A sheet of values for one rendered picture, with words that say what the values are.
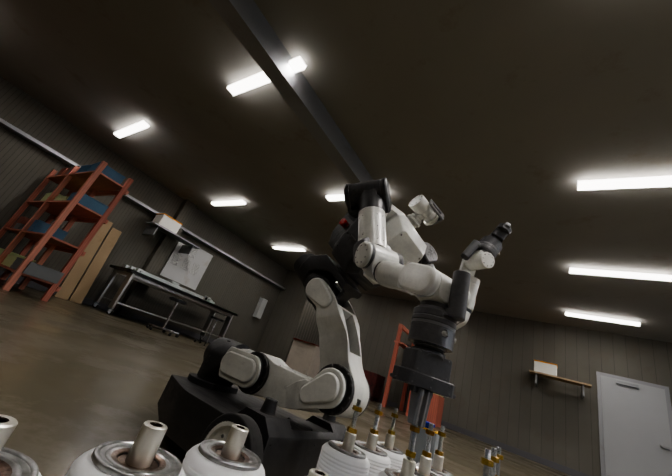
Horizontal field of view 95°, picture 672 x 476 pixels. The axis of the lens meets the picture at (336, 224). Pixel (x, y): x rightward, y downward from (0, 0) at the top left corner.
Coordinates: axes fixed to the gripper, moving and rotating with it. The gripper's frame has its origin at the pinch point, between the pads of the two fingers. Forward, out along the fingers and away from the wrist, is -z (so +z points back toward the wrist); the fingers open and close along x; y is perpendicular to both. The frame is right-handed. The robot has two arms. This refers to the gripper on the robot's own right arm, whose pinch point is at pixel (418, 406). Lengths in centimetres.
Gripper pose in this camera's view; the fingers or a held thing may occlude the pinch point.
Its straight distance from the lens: 68.1
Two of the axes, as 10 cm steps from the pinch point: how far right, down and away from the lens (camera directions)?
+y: 2.9, -3.3, -9.0
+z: 3.0, -8.6, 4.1
